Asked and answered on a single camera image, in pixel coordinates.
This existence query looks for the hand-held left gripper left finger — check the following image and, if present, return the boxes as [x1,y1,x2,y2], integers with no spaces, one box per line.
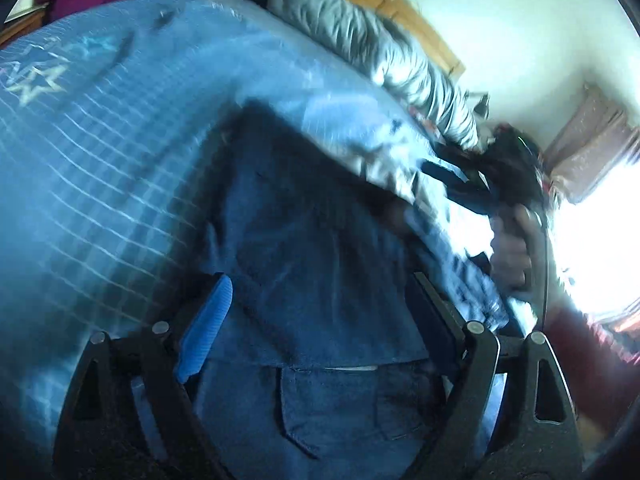
[55,272,235,480]

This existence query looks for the pale curtain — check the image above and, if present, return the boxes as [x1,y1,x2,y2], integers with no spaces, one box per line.
[542,85,640,206]

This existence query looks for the grey-blue duvet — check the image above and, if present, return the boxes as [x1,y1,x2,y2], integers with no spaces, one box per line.
[267,0,482,151]

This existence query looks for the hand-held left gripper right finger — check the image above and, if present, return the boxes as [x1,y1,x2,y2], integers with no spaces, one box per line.
[405,271,585,480]

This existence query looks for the person's right hand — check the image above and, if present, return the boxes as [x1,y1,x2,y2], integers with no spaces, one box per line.
[489,205,537,295]

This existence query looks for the wooden nightstand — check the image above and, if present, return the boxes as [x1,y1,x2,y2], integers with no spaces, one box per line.
[0,2,51,50]

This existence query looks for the navy and grey shorts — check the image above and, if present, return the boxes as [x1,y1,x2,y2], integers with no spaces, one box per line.
[192,100,511,480]

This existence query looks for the person's right forearm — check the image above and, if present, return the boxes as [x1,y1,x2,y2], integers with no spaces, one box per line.
[542,304,640,423]

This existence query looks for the blue checked star bed sheet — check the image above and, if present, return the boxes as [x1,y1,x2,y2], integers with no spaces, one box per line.
[0,0,511,480]

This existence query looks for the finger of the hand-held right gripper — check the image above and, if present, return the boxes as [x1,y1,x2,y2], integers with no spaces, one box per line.
[446,184,497,217]
[421,158,483,187]

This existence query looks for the wooden headboard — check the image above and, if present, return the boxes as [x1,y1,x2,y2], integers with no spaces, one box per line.
[310,0,467,77]

